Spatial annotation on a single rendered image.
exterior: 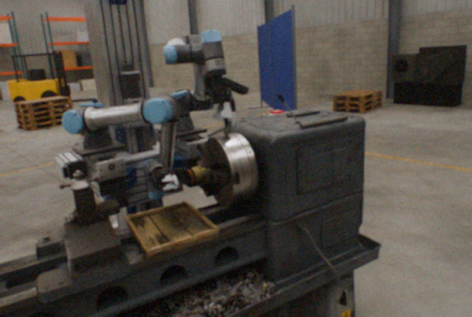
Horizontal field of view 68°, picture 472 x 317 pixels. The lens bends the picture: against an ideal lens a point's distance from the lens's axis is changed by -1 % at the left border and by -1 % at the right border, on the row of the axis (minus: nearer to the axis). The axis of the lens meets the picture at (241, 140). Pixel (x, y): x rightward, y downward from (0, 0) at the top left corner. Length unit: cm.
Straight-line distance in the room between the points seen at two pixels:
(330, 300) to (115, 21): 186
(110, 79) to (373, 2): 1079
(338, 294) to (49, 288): 131
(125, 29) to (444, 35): 1009
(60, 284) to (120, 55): 128
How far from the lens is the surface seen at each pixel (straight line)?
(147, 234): 157
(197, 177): 152
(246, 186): 152
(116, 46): 216
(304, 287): 174
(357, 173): 187
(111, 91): 215
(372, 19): 1225
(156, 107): 162
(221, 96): 132
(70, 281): 135
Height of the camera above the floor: 159
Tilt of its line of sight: 14 degrees down
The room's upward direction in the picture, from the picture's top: 4 degrees counter-clockwise
